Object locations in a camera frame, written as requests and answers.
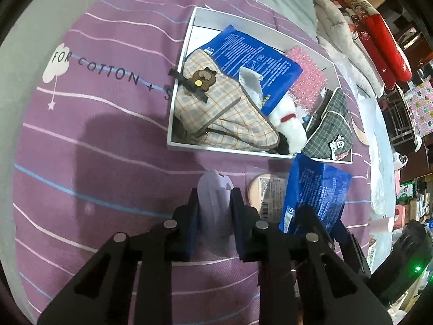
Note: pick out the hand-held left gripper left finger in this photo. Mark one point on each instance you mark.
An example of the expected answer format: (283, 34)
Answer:
(192, 230)

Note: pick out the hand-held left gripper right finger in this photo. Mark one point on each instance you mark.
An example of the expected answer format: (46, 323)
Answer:
(238, 233)

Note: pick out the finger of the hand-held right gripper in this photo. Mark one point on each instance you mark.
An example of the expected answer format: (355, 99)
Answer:
(309, 218)
(353, 254)

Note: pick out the light purple cloth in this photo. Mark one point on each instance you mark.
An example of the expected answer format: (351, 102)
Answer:
(213, 203)

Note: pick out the blue printed packet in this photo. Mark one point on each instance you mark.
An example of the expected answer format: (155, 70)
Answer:
(250, 57)
(314, 182)

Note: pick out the green plaid pouch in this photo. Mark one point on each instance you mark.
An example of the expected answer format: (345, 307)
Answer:
(328, 128)

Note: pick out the white shallow box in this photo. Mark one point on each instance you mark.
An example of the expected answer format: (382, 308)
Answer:
(208, 17)

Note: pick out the round beige puff packet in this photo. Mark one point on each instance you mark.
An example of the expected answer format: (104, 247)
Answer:
(267, 189)

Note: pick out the green white packet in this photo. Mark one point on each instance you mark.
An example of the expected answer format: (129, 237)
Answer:
(407, 189)

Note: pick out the white plush toy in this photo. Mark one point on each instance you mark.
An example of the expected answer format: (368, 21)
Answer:
(291, 132)

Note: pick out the clear plastic bag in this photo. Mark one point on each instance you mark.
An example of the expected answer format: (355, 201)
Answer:
(375, 142)

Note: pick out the beige plaid bear pouch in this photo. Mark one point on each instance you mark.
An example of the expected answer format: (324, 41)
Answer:
(223, 118)

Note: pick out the purple striped blanket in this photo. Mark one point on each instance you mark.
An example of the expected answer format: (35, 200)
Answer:
(101, 142)

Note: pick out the silver foil packet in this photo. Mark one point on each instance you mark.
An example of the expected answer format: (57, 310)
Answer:
(250, 81)

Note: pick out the colourful patterned box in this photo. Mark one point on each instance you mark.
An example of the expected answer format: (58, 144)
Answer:
(423, 101)

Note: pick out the beige folded quilt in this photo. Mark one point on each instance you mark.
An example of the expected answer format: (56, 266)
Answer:
(338, 30)

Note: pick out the red patterned blanket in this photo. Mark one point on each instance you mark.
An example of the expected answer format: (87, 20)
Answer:
(382, 40)

